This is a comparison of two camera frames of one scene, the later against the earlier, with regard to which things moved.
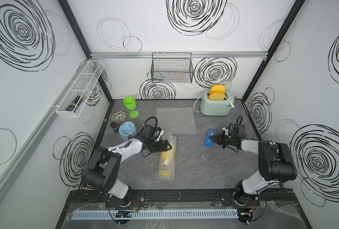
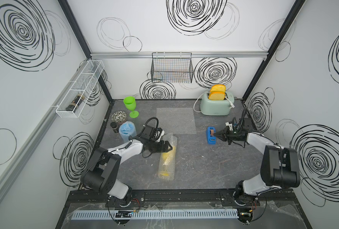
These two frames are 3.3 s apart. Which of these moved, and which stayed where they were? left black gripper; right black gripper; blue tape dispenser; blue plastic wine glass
Moved: right black gripper
Stayed: blue tape dispenser; left black gripper; blue plastic wine glass
